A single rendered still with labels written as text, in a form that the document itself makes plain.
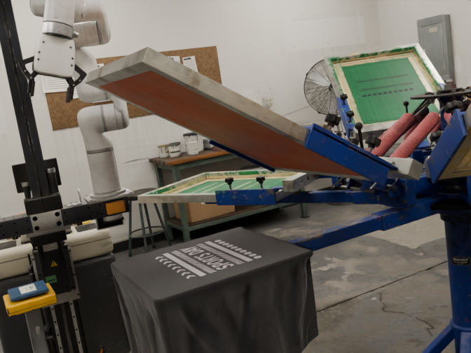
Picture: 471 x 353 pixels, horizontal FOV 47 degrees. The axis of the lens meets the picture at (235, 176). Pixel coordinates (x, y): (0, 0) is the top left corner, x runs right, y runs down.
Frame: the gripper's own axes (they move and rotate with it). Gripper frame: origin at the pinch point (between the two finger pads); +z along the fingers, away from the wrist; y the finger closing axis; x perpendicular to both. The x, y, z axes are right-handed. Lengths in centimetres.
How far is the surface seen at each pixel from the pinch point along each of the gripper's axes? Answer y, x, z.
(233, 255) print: -56, 7, 39
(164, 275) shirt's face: -35, 6, 46
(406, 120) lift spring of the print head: -129, -4, -12
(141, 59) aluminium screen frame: -14.4, 28.0, -9.0
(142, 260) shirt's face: -35, -14, 46
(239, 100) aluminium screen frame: -39.9, 29.2, -3.7
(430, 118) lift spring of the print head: -129, 8, -13
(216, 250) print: -55, -3, 40
